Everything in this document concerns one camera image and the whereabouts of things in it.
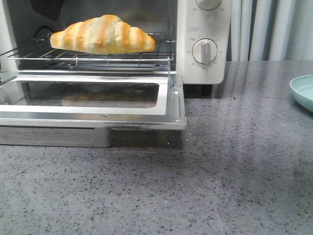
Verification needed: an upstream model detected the glass oven door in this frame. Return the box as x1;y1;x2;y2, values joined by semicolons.
0;73;186;129

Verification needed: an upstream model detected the golden croissant bread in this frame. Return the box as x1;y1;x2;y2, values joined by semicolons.
50;15;156;54

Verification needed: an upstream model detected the black right oven foot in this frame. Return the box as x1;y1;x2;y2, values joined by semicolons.
201;85;213;96

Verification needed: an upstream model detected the white Toshiba toaster oven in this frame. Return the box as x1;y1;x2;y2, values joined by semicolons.
0;0;232;85

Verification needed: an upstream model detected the lower timer knob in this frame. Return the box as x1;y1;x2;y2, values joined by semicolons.
192;39;217;65

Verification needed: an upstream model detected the upper temperature knob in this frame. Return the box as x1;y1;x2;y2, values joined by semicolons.
196;0;221;10

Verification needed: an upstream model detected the pale grey curtain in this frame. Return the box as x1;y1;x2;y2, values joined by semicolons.
227;0;313;62

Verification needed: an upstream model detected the light green plate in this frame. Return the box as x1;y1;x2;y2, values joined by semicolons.
290;74;313;112

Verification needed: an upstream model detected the steel oven door handle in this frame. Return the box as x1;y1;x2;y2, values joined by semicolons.
0;126;111;147

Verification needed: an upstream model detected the metal wire oven rack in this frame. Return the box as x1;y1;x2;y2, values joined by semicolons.
0;33;176;71

